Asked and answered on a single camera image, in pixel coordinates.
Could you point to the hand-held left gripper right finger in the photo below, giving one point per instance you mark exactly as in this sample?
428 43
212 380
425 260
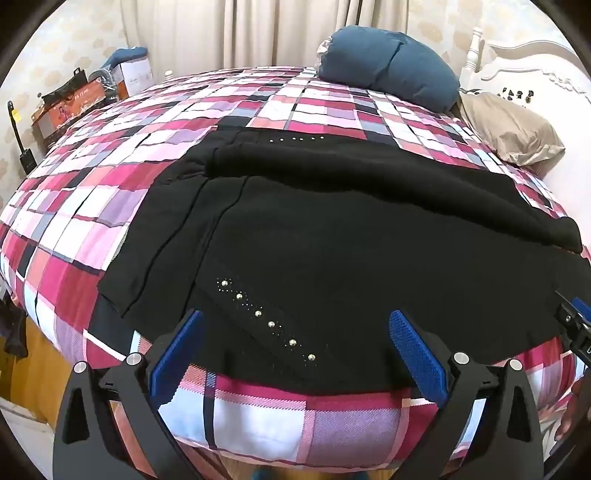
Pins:
415 350

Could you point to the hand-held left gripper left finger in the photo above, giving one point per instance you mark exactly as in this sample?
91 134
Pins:
178 350

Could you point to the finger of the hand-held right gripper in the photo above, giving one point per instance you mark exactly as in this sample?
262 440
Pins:
579 308

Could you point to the black pants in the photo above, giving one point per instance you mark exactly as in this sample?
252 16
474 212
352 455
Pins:
332 230

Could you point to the black bag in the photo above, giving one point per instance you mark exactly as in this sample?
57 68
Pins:
11 332

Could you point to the plaid bed cover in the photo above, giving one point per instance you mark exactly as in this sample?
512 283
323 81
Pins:
92 194

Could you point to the beige pillow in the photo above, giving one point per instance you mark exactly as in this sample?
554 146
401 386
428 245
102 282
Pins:
508 127

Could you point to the white carved headboard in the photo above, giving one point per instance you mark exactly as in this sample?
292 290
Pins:
531 64

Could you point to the black handheld tool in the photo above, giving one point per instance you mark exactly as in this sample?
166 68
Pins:
23 147

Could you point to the orange and black box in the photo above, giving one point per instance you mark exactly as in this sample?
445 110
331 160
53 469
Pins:
64 108

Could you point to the white cardboard box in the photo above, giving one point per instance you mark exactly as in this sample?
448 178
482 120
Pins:
134 74

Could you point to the blue pillow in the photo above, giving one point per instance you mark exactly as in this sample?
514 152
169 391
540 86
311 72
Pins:
392 64

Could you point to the blue cloth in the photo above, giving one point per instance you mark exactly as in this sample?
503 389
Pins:
124 54

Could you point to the beige curtain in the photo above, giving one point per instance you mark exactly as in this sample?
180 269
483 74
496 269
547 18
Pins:
240 32

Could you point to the wooden bed frame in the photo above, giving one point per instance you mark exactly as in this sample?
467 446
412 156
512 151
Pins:
27 369

